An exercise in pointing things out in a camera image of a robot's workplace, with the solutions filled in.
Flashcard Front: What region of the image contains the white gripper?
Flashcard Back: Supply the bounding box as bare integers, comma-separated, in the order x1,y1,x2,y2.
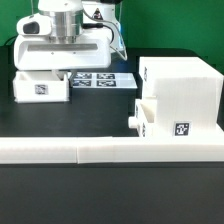
14,32,111,71

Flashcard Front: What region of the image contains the white drawer cabinet frame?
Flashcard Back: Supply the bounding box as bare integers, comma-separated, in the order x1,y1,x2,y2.
139,57,223,137

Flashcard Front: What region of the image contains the white L-shaped border wall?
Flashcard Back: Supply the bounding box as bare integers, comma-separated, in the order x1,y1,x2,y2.
0,136,224,164

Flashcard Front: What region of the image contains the white drawer box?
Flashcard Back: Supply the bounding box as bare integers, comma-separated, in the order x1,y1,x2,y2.
128,97,157,138
13,70,69,103

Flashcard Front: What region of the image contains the white fiducial marker sheet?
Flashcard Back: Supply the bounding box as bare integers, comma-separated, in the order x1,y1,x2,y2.
71,72,137,89

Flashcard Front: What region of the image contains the white front drawer box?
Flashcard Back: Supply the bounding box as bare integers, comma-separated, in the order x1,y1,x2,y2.
128,97,157,138

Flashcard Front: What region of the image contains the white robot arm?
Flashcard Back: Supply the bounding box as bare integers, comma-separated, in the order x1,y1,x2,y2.
14,0,127,71

